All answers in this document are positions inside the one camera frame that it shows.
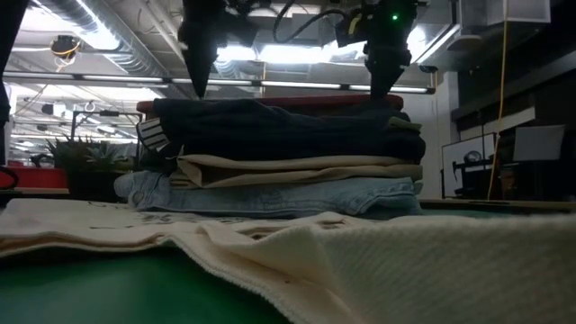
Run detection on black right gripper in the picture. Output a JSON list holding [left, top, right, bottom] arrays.
[[335, 0, 419, 103]]

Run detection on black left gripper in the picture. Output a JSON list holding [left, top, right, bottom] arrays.
[[177, 0, 260, 100]]

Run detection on black garment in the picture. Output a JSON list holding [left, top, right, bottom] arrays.
[[151, 97, 423, 136]]

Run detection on navy Puma print garment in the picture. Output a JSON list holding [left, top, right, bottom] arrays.
[[136, 116, 427, 166]]

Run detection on light blue denim jeans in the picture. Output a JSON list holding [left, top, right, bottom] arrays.
[[112, 169, 425, 221]]

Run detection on red plastic laundry bin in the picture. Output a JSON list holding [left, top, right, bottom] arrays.
[[136, 94, 405, 117]]

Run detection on red background bin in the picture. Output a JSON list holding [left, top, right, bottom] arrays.
[[0, 165, 69, 189]]

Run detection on small potted succulent plant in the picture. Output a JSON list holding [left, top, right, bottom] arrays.
[[46, 133, 139, 203]]

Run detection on grey chair back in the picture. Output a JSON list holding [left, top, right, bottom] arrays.
[[511, 124, 566, 162]]

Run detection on cream printed tote bag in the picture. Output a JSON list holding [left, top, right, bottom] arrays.
[[0, 197, 576, 324]]

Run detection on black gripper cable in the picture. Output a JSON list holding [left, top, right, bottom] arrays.
[[272, 0, 348, 45]]

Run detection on hanging yellow cable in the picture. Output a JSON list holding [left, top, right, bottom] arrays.
[[485, 0, 509, 201]]

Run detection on black curved cable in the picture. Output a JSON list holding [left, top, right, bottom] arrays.
[[0, 165, 21, 190]]

